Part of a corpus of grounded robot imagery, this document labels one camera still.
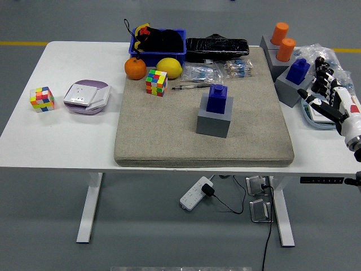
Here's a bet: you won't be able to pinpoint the blue seal stamp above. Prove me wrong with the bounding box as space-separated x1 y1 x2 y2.
285 58 311 85
206 84 228 115

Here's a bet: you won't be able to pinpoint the blue plastic bin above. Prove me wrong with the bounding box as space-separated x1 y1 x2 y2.
128 28 187 67

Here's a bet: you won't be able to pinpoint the clear bag of brown resistors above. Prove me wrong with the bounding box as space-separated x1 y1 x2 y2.
224 59 254 78

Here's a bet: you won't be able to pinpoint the silver metal bracket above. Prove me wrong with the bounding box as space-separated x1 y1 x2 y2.
245 176 273 197
249 198 274 224

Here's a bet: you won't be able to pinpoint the black power adapter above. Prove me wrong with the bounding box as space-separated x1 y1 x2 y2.
201 183 215 198

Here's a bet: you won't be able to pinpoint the white switch panel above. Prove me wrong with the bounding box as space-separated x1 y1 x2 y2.
86 86 111 111
308 104 334 125

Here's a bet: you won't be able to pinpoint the light blue tray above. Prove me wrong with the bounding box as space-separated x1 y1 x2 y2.
301 95 338 130

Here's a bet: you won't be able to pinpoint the white wall socket panel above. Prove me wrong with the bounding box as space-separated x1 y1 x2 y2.
63 84 99 107

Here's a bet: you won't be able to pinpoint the orange fruit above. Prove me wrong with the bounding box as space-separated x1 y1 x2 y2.
124 57 147 81

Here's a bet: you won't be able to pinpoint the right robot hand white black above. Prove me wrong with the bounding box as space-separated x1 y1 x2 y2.
298 64 361 143

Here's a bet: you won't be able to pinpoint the grey-brown mat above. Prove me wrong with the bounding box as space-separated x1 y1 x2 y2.
114 46 294 168

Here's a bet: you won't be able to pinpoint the clear bags of small parts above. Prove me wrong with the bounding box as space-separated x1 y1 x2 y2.
293 42 355 94

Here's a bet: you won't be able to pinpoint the black cloth pouch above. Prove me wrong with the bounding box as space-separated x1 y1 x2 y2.
149 29 184 53

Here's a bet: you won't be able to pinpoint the black table control panel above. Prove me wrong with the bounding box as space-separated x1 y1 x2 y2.
300 177 345 185

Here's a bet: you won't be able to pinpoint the purple tray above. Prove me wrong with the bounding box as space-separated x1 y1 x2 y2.
64 79 111 116

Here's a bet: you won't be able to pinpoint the orange cylinder seal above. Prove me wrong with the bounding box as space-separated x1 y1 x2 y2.
271 22 289 46
276 38 296 62

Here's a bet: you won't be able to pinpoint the clear bag of blue resistors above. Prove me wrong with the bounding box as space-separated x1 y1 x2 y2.
182 62 224 85

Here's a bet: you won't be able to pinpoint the white power strip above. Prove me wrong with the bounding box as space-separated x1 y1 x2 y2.
179 176 214 211

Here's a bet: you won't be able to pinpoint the black silver pen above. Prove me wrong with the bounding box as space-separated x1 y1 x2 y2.
180 82 212 89
171 84 211 91

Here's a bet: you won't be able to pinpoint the black keyboard in plastic wrap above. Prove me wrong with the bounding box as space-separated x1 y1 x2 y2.
185 33 250 63

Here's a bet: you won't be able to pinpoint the grey seal holder block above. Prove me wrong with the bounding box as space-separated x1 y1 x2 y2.
259 34 283 51
266 48 300 82
275 66 316 108
196 95 234 138

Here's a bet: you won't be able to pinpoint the white table leg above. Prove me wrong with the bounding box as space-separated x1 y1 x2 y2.
76 172 104 244
268 174 296 248

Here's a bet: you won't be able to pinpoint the yellow lemon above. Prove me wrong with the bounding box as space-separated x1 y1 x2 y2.
156 57 183 79

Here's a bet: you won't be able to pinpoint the colourful puzzle cube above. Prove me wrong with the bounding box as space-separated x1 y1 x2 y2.
29 86 55 113
145 69 169 98

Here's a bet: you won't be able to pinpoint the black adapter cable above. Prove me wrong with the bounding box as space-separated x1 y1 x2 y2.
210 175 248 215

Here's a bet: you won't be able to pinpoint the pile of black capacitors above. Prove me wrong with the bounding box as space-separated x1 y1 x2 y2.
311 56 335 94

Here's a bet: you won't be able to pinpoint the black yellow red pouch with cord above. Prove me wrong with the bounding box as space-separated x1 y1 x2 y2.
124 19 155 59

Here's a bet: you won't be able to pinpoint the black floor cable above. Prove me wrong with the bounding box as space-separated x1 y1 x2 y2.
261 183 275 271

